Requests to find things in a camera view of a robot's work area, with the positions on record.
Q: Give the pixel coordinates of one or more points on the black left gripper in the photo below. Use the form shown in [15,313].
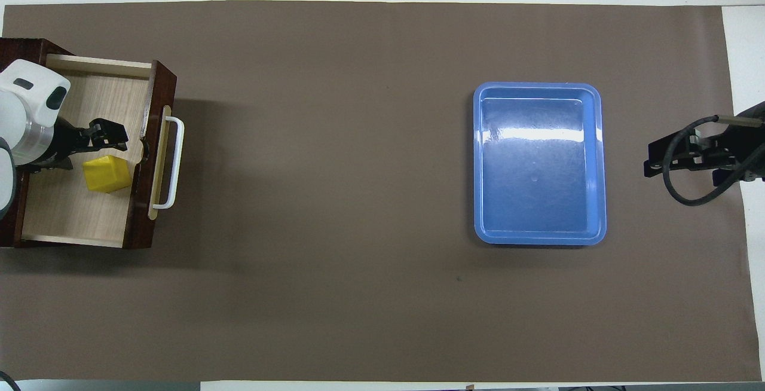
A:
[63,143]

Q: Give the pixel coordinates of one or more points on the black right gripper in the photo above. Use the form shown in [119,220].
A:
[744,146]

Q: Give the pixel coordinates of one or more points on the yellow cube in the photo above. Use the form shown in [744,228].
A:
[107,174]

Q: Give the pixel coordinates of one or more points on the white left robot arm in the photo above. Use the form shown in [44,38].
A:
[30,110]

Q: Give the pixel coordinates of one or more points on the blue plastic tray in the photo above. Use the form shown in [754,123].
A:
[538,188]

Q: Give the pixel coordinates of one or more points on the brown table mat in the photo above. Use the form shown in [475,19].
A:
[299,199]

